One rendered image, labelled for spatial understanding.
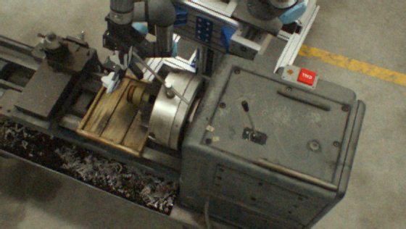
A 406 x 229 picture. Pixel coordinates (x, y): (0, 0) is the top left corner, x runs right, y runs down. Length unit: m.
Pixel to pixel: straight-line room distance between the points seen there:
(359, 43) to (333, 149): 2.08
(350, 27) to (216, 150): 2.36
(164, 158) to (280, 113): 0.58
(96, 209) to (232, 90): 1.44
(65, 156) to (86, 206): 0.59
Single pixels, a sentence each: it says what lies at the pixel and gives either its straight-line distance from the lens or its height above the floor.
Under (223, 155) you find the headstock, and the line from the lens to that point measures 1.56.
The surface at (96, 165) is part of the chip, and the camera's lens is 2.29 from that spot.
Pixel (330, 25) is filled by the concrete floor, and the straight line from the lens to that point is 3.68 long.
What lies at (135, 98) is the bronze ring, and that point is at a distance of 1.83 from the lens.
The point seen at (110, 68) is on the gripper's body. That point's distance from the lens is 1.90.
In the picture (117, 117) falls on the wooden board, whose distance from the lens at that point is 2.05.
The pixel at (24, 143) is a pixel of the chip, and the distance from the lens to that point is 2.47.
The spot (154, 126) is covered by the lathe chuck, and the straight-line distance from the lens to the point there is 1.71.
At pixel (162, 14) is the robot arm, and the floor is 1.38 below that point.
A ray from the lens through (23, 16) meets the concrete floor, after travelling 3.70.
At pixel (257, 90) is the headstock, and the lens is 1.69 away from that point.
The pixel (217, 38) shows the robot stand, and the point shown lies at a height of 0.91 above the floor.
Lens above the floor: 2.68
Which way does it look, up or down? 62 degrees down
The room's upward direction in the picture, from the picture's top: 6 degrees clockwise
